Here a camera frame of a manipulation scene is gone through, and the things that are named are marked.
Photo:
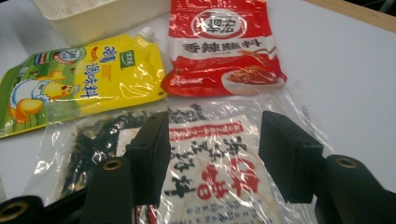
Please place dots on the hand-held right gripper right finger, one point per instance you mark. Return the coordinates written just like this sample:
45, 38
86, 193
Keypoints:
289, 155

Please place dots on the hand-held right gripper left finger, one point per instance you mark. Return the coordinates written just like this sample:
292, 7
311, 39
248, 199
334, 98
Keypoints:
149, 155

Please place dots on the clear bag of dried seaweed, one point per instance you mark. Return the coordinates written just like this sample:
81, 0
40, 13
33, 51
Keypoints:
218, 149

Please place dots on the red seasoning packet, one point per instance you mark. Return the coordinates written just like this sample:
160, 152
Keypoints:
218, 62

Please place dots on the white plastic basket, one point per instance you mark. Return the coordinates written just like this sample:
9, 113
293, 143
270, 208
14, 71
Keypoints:
93, 21

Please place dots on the white table mat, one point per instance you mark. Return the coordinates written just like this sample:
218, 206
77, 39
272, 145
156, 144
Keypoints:
342, 93

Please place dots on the yellow spout pouch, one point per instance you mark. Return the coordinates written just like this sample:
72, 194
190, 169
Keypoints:
102, 74

